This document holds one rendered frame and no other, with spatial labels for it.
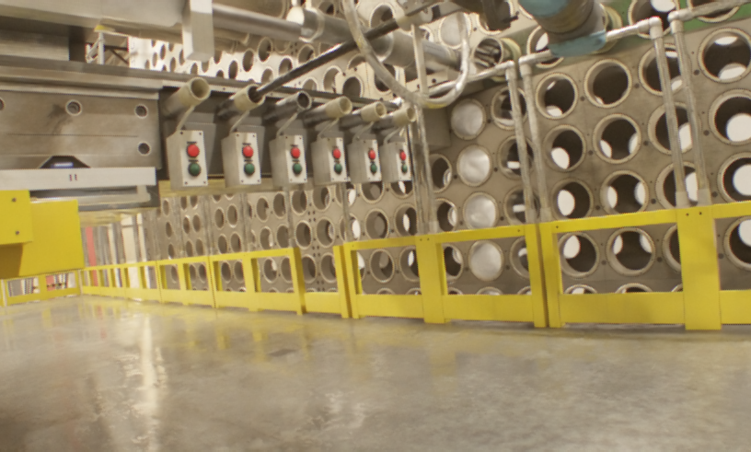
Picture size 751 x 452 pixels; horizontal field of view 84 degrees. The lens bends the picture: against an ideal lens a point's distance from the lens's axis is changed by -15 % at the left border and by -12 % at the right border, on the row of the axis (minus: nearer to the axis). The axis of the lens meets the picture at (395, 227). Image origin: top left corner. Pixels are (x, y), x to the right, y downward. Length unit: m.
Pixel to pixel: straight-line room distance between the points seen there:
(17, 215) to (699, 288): 1.74
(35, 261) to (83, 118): 0.47
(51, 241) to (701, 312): 1.75
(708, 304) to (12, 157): 1.97
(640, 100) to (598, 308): 1.17
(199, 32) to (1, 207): 0.97
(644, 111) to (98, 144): 2.27
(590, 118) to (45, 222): 2.34
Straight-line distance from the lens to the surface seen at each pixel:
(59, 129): 1.38
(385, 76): 0.86
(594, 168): 2.59
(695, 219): 1.66
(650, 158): 2.52
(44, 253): 1.08
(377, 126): 1.93
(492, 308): 1.95
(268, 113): 1.60
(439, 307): 2.10
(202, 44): 1.69
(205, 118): 1.52
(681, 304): 1.70
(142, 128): 1.44
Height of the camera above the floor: 0.45
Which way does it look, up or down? level
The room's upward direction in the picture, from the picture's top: 7 degrees counter-clockwise
